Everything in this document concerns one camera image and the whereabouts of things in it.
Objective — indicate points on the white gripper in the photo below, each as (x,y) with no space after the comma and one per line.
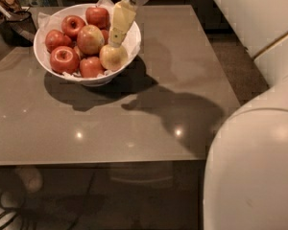
(123,15)

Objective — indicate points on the yellow-green apple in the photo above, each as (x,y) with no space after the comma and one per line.
(113,58)

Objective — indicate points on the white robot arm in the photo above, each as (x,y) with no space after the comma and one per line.
(246,170)

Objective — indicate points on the small red apple hidden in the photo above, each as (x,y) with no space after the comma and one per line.
(105,35)

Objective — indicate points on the red apple back right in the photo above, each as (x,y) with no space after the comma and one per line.
(98,17)

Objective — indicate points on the red apple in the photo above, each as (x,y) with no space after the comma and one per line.
(56,38)
(98,17)
(91,67)
(64,59)
(71,25)

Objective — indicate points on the red-green apple centre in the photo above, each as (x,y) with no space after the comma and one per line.
(90,40)

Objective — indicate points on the red apple back left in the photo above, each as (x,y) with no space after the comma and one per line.
(71,25)

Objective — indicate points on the red apple front middle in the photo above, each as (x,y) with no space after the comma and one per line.
(91,67)

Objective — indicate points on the white ceramic bowl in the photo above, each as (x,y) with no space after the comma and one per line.
(131,42)

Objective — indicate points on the white paper bowl liner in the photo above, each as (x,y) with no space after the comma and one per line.
(132,39)

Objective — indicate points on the red apple front left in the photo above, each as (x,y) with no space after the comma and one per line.
(64,59)

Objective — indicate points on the black basket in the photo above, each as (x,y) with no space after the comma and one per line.
(19,31)

